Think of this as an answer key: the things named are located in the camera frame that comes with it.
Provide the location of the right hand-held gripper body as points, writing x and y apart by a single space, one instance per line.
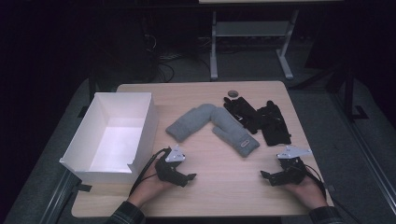
291 171

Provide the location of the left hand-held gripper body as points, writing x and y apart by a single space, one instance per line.
169 168

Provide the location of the plain grey mitten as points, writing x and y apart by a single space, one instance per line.
190 123

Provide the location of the white box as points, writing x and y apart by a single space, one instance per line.
118 146

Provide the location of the person's right hand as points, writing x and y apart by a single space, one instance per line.
308 193

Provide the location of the person's left hand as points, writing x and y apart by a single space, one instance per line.
148 188

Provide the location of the black tape strip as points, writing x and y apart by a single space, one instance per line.
330 188

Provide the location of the round grey table grommet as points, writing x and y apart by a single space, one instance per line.
233 93

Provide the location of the aluminium floor rail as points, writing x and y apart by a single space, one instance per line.
57 199
367 155

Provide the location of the black floor bracket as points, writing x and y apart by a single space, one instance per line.
361 113

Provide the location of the grey metal desk frame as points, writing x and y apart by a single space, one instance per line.
252 28

